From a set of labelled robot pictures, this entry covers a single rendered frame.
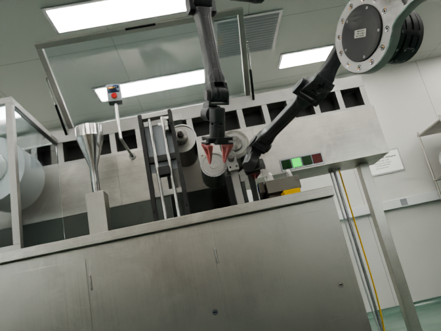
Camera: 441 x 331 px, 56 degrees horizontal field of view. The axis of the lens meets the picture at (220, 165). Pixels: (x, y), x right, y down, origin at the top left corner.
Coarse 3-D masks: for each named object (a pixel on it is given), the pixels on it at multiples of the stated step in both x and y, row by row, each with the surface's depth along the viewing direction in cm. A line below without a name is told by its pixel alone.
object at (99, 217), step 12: (84, 144) 208; (96, 144) 210; (84, 156) 210; (96, 156) 209; (96, 168) 209; (96, 180) 206; (96, 192) 201; (96, 204) 200; (108, 204) 207; (96, 216) 198; (108, 216) 202; (96, 228) 196; (108, 228) 197
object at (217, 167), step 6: (204, 156) 200; (216, 156) 201; (204, 162) 200; (216, 162) 199; (222, 162) 200; (204, 168) 199; (210, 168) 199; (216, 168) 199; (222, 168) 199; (210, 174) 198; (216, 174) 198
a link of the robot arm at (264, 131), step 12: (300, 84) 150; (300, 96) 154; (324, 96) 152; (288, 108) 160; (300, 108) 158; (276, 120) 167; (288, 120) 164; (264, 132) 174; (276, 132) 171; (252, 144) 181; (264, 144) 180
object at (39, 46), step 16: (192, 16) 216; (224, 16) 218; (240, 16) 220; (96, 32) 214; (112, 32) 214; (128, 32) 215; (240, 32) 225; (48, 64) 218; (64, 112) 235; (64, 128) 237
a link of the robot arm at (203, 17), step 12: (192, 0) 154; (192, 12) 154; (204, 12) 153; (216, 12) 157; (204, 24) 152; (204, 36) 151; (204, 48) 151; (216, 48) 151; (204, 60) 152; (216, 60) 149; (216, 72) 148; (216, 84) 149; (216, 96) 146; (228, 96) 148
